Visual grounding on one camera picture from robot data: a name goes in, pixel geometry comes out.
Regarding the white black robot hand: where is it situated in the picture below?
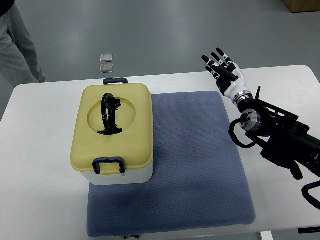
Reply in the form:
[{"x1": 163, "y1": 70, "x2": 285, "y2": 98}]
[{"x1": 201, "y1": 48, "x2": 253, "y2": 106}]

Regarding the white storage box base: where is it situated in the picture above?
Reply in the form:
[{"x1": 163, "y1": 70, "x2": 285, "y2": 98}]
[{"x1": 80, "y1": 160, "x2": 154, "y2": 186}]

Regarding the person grey trousers leg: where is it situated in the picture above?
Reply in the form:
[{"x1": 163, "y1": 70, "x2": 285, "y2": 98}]
[{"x1": 0, "y1": 2, "x2": 46, "y2": 88}]

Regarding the front dark blue latch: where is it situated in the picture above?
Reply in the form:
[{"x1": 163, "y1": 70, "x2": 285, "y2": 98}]
[{"x1": 92, "y1": 157, "x2": 126, "y2": 175}]

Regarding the yellow storage box lid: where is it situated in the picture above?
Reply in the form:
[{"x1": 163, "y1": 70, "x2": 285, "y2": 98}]
[{"x1": 70, "y1": 83, "x2": 154, "y2": 172}]

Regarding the black lid handle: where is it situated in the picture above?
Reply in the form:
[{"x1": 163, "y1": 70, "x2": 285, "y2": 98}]
[{"x1": 97, "y1": 93, "x2": 123, "y2": 135}]

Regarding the blue grey cushion mat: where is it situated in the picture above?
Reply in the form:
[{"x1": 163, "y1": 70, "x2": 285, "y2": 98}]
[{"x1": 87, "y1": 91, "x2": 256, "y2": 237}]

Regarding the brown cardboard box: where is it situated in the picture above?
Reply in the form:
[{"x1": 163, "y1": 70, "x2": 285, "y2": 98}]
[{"x1": 283, "y1": 0, "x2": 320, "y2": 13}]

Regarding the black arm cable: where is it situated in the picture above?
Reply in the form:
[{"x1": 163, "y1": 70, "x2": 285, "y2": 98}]
[{"x1": 301, "y1": 181, "x2": 320, "y2": 210}]

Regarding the rear dark blue latch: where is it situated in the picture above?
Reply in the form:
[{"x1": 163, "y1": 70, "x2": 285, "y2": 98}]
[{"x1": 103, "y1": 77, "x2": 129, "y2": 85}]

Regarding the floor metal plate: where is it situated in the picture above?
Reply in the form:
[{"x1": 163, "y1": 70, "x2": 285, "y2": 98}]
[
  {"x1": 99, "y1": 63, "x2": 114, "y2": 74},
  {"x1": 99, "y1": 53, "x2": 113, "y2": 63}
]

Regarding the lower floor metal plate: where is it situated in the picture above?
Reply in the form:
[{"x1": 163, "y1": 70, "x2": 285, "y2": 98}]
[{"x1": 99, "y1": 63, "x2": 114, "y2": 74}]

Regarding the upper floor metal plate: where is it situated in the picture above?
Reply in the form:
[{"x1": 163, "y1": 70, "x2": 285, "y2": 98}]
[{"x1": 99, "y1": 53, "x2": 113, "y2": 63}]

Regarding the dark blue latch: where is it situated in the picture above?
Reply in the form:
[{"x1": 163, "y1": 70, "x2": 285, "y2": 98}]
[
  {"x1": 103, "y1": 77, "x2": 129, "y2": 85},
  {"x1": 92, "y1": 157, "x2": 126, "y2": 175}
]

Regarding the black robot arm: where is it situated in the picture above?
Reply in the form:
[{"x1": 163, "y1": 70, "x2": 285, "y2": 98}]
[{"x1": 228, "y1": 91, "x2": 320, "y2": 180}]

